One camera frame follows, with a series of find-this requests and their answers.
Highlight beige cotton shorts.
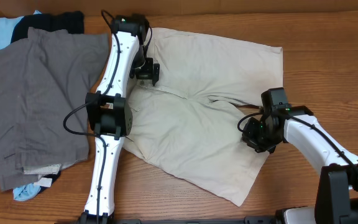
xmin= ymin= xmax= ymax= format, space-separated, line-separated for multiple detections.
xmin=124 ymin=28 xmax=283 ymax=206

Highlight grey folded shorts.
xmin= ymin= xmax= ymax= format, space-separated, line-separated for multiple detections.
xmin=0 ymin=27 xmax=109 ymax=191

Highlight black folded garment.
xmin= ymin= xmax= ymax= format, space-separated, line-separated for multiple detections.
xmin=0 ymin=11 xmax=89 ymax=191

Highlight light blue garment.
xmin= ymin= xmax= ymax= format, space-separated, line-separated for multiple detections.
xmin=0 ymin=16 xmax=44 ymax=202

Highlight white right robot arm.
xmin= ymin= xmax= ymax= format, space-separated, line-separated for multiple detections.
xmin=237 ymin=88 xmax=358 ymax=224

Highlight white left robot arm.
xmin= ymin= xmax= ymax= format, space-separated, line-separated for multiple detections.
xmin=78 ymin=14 xmax=160 ymax=223

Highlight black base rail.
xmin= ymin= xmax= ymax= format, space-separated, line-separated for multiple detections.
xmin=58 ymin=213 xmax=285 ymax=224

